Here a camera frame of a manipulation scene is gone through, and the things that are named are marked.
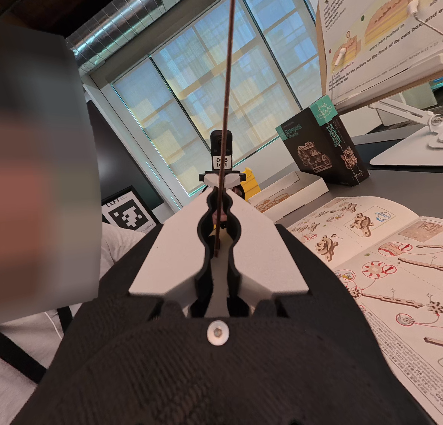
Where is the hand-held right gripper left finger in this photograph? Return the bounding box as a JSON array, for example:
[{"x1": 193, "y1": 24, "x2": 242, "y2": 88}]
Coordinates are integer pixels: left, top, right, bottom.
[{"x1": 128, "y1": 186, "x2": 219, "y2": 309}]

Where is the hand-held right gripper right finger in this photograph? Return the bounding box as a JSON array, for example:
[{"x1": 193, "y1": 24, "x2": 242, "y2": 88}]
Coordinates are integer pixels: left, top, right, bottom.
[{"x1": 224, "y1": 190, "x2": 309, "y2": 310}]

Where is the laser-cut wooden parts sheet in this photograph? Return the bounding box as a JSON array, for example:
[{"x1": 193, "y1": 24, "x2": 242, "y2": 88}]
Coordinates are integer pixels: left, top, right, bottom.
[{"x1": 214, "y1": 0, "x2": 238, "y2": 258}]

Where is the black model kit box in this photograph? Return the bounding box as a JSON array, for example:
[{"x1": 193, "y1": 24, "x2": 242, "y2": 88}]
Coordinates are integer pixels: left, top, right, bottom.
[{"x1": 276, "y1": 95, "x2": 370, "y2": 187}]

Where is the yellow plastic bin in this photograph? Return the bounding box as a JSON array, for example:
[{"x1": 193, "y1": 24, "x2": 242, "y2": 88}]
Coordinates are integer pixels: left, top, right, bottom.
[{"x1": 240, "y1": 167, "x2": 262, "y2": 201}]

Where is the large gridded window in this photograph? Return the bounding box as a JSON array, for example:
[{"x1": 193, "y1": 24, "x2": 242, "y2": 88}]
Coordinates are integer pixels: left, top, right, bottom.
[{"x1": 111, "y1": 0, "x2": 324, "y2": 197}]

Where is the black white marker card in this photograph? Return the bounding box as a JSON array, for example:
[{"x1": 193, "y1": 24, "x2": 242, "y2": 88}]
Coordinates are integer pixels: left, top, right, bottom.
[{"x1": 101, "y1": 186, "x2": 161, "y2": 233}]

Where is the white cardboard box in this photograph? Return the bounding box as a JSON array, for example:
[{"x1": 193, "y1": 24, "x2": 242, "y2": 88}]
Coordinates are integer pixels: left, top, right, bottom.
[{"x1": 247, "y1": 170, "x2": 329, "y2": 223}]

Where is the black flat screen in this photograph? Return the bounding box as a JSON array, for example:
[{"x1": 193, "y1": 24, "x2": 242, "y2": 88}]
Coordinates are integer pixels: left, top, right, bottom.
[{"x1": 87, "y1": 100, "x2": 164, "y2": 211}]

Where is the open instruction booklet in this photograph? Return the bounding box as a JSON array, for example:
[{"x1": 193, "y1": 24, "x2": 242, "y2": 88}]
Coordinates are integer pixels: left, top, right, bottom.
[{"x1": 287, "y1": 196, "x2": 443, "y2": 420}]

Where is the white board stand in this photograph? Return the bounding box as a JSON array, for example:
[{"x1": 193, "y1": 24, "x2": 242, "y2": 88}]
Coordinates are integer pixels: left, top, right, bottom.
[{"x1": 367, "y1": 98, "x2": 443, "y2": 166}]

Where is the slim silver air duct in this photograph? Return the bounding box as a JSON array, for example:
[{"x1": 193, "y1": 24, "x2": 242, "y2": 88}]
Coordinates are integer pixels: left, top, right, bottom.
[{"x1": 66, "y1": 0, "x2": 163, "y2": 72}]

